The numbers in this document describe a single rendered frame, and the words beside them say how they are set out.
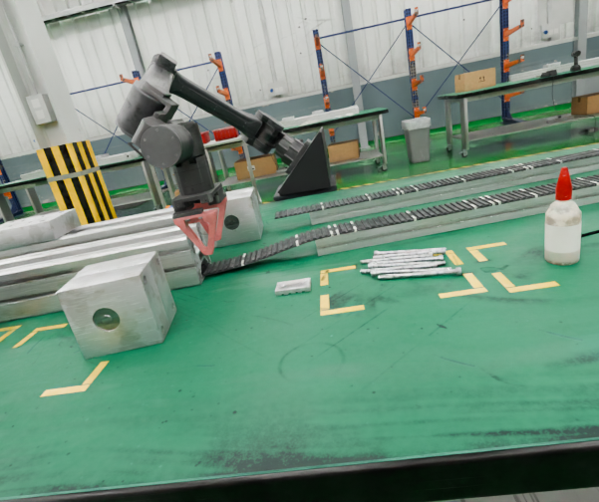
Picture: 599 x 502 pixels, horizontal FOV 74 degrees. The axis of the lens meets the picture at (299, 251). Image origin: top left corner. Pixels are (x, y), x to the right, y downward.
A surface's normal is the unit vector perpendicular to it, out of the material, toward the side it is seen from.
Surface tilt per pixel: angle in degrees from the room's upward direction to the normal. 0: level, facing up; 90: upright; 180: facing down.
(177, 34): 90
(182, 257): 90
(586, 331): 0
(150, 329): 90
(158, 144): 89
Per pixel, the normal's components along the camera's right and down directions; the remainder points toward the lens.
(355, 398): -0.19, -0.92
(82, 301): 0.09, 0.32
